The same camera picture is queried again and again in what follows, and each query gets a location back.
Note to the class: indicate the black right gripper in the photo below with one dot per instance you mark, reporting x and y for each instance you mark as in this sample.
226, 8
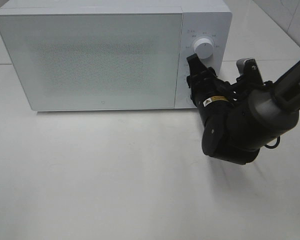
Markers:
202, 83

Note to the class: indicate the white microwave door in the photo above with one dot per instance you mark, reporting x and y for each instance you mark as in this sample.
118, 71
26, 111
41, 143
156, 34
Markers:
95, 62

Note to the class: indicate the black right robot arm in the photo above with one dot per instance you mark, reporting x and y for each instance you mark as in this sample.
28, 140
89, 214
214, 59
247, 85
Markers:
241, 118

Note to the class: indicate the white upper microwave knob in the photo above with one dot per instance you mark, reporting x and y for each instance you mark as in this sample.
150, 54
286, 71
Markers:
203, 47

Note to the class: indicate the white microwave oven body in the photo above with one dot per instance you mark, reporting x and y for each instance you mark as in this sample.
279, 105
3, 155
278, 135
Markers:
199, 18

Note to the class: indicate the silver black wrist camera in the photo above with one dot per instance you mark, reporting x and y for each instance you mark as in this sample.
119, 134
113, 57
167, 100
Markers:
248, 72

